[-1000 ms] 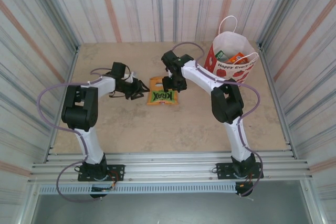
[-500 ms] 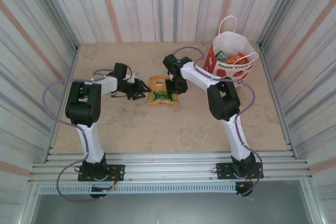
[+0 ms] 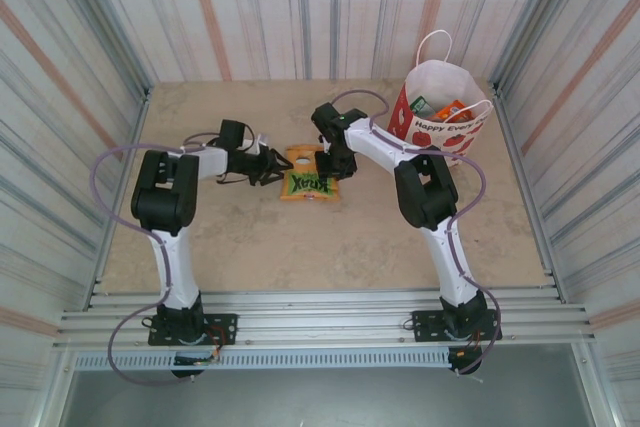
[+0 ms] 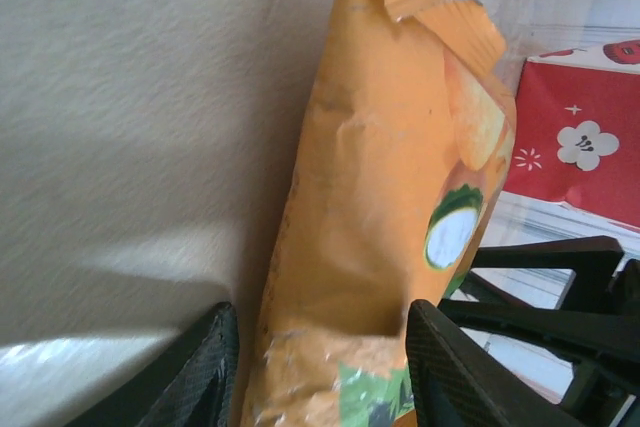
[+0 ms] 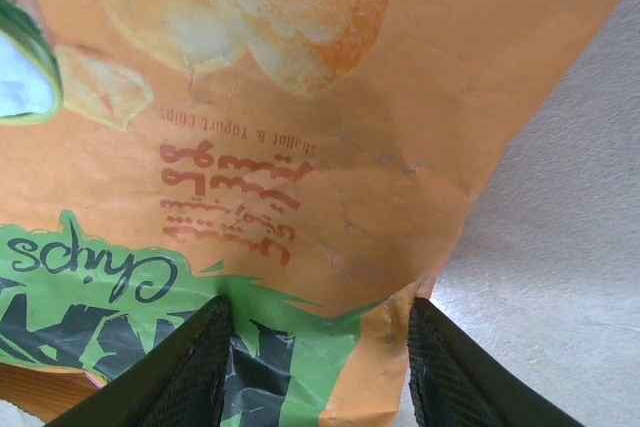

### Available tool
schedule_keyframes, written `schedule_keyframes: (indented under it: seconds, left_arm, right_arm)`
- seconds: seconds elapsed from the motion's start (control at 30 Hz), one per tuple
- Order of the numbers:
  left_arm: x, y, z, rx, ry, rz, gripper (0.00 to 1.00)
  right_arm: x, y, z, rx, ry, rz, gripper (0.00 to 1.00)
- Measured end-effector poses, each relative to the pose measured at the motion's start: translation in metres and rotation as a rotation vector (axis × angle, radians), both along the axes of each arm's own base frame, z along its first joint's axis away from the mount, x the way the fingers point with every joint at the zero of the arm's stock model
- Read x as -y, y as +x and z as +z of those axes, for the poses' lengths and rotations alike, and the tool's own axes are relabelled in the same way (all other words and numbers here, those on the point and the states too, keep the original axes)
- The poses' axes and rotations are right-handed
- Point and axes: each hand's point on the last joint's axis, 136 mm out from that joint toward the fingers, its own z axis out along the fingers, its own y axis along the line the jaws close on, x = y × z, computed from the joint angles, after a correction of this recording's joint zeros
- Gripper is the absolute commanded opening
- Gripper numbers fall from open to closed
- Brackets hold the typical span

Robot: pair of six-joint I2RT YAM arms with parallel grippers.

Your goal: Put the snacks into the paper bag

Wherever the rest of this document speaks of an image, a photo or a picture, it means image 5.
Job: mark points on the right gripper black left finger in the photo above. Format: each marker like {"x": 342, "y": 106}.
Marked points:
{"x": 170, "y": 377}

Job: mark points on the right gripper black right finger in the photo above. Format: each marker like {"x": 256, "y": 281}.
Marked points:
{"x": 460, "y": 387}

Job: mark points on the orange chips bag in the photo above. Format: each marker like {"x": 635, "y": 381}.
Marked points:
{"x": 350, "y": 97}

